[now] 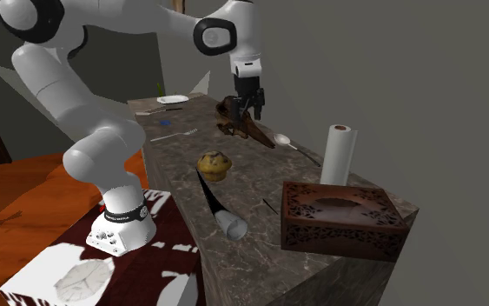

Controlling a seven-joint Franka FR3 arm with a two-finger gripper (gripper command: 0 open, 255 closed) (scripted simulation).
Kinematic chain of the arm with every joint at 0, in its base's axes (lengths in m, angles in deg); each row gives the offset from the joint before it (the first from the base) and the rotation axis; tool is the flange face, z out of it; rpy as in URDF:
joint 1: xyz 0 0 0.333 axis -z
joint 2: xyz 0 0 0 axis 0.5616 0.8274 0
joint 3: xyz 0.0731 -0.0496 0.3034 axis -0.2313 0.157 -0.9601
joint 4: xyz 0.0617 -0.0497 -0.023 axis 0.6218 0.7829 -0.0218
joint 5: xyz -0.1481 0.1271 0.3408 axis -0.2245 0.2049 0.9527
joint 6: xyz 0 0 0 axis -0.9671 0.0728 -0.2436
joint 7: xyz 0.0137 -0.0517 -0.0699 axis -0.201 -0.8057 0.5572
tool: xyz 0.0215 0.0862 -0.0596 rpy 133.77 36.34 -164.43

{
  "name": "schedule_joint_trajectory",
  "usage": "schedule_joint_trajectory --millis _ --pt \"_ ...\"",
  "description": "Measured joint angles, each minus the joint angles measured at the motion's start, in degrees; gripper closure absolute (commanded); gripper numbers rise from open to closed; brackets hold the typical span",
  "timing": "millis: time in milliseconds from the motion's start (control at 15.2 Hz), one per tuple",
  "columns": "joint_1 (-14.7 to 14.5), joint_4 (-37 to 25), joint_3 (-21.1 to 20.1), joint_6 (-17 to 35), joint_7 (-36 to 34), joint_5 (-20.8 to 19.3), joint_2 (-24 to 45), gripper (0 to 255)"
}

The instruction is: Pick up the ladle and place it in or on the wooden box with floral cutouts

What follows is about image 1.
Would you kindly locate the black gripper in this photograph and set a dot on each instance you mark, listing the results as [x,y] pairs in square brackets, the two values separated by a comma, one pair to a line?
[246,87]

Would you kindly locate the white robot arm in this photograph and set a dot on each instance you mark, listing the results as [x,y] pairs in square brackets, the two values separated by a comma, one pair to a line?
[100,144]

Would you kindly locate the brown bird skull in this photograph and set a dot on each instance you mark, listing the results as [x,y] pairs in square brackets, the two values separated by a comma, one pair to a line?
[227,118]

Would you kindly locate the silver spoon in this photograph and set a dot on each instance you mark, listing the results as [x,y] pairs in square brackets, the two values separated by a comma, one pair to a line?
[282,139]

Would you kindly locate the brown chocolate chip muffin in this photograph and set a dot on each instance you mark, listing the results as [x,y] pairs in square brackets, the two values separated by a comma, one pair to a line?
[214,165]

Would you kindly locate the white plate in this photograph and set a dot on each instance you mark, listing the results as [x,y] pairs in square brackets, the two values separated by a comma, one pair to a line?
[173,99]

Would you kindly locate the silver fork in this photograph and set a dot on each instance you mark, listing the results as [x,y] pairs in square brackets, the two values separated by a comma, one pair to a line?
[172,135]

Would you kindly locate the small blue flat object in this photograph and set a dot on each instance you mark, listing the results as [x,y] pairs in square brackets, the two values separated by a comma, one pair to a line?
[165,123]

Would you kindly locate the thin black stick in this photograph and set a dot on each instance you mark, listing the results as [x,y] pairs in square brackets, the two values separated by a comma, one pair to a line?
[270,206]

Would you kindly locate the white paper towel roll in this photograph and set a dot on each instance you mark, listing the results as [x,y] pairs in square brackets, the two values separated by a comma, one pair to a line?
[337,156]

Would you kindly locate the black and white horn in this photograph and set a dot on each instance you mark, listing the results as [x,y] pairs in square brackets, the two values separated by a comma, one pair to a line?
[220,210]

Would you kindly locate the carved brown wooden tissue box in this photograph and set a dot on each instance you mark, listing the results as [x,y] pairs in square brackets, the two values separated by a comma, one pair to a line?
[341,229]

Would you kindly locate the dark red patterned robot stand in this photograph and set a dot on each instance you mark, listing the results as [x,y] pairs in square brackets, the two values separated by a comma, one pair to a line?
[151,262]

